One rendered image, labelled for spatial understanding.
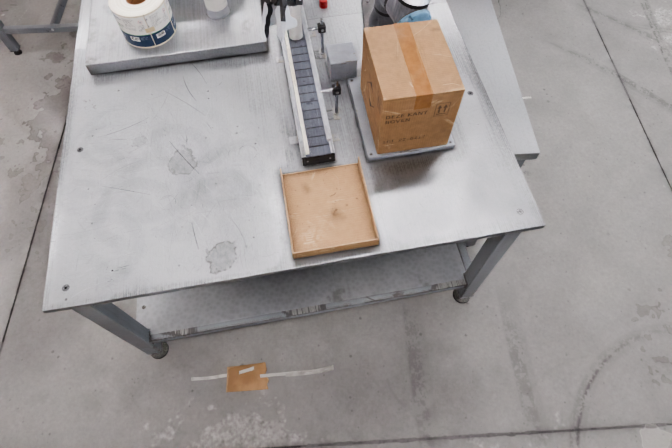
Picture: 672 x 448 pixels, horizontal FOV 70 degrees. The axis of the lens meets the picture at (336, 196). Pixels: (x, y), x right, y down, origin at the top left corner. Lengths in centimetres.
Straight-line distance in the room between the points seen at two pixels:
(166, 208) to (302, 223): 44
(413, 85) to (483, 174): 41
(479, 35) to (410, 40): 56
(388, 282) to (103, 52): 143
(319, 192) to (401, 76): 44
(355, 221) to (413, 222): 18
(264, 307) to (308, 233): 65
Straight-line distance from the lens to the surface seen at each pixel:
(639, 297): 265
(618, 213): 282
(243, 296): 207
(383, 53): 151
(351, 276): 206
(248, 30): 197
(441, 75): 147
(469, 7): 218
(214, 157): 166
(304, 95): 171
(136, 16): 191
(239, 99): 180
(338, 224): 148
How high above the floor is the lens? 216
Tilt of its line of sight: 60 degrees down
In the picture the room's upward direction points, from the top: 1 degrees counter-clockwise
